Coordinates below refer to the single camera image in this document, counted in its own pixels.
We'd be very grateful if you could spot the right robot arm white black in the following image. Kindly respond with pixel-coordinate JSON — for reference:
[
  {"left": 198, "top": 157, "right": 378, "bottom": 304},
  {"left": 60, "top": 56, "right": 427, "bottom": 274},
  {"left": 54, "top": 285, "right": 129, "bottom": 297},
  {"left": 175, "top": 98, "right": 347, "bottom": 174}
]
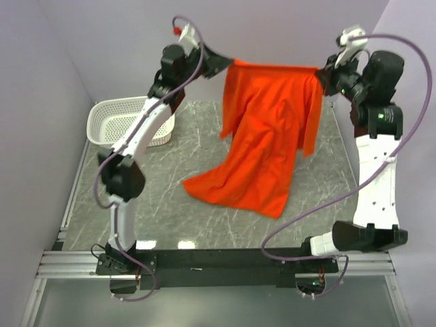
[{"left": 299, "top": 50, "right": 408, "bottom": 272}]

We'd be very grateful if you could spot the black base crossbar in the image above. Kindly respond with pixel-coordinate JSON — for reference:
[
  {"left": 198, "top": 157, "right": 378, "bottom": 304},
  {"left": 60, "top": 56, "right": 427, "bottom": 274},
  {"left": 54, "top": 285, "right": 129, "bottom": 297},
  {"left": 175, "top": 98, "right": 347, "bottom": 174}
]
[{"left": 95, "top": 249, "right": 339, "bottom": 294}]

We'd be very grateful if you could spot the white perforated plastic basket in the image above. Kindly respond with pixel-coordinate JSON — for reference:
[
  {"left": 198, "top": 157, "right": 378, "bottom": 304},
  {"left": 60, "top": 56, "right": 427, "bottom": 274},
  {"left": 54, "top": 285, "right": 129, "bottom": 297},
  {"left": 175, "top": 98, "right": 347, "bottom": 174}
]
[{"left": 86, "top": 95, "right": 176, "bottom": 149}]

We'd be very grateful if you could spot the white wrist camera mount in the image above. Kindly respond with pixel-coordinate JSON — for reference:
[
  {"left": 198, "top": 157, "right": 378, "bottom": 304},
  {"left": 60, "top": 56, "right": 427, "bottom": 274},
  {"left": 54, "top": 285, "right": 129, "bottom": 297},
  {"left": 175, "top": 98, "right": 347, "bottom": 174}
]
[
  {"left": 173, "top": 24, "right": 199, "bottom": 55},
  {"left": 334, "top": 25, "right": 369, "bottom": 68}
]

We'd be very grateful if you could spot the orange t-shirt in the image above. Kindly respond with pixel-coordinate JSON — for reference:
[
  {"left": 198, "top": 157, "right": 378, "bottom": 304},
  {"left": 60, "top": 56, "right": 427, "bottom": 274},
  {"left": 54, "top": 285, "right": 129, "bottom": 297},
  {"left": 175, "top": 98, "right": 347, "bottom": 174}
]
[{"left": 183, "top": 60, "right": 323, "bottom": 219}]

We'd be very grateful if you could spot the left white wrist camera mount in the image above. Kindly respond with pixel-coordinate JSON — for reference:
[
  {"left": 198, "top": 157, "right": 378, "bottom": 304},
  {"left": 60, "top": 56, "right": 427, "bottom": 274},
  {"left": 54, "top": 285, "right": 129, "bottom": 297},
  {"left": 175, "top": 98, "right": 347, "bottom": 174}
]
[{"left": 173, "top": 24, "right": 199, "bottom": 55}]

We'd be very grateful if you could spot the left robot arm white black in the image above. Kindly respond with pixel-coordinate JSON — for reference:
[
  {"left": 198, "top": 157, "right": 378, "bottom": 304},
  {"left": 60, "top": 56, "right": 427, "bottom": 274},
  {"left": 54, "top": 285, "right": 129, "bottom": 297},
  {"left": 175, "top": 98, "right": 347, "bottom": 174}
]
[{"left": 94, "top": 44, "right": 234, "bottom": 274}]

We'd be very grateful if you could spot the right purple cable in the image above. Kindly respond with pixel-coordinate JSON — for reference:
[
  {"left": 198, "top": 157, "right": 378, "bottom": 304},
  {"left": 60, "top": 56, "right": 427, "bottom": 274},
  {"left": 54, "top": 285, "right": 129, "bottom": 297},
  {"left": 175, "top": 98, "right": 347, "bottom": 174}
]
[{"left": 261, "top": 33, "right": 433, "bottom": 298}]

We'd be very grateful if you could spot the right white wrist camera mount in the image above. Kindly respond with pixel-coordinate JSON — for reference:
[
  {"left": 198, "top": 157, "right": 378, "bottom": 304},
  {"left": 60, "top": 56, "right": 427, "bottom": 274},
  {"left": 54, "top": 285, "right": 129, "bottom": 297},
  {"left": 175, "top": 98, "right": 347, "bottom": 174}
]
[{"left": 334, "top": 25, "right": 369, "bottom": 68}]

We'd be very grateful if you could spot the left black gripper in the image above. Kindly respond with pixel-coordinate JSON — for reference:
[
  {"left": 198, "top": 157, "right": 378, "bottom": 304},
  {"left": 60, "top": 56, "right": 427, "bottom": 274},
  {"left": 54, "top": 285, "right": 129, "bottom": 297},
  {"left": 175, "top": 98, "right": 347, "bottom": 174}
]
[{"left": 178, "top": 39, "right": 234, "bottom": 86}]

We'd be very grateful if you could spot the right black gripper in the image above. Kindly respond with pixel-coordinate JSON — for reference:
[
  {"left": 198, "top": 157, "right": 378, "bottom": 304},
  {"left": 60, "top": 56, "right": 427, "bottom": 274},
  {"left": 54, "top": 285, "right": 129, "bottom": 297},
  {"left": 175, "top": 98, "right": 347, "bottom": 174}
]
[{"left": 316, "top": 49, "right": 371, "bottom": 104}]

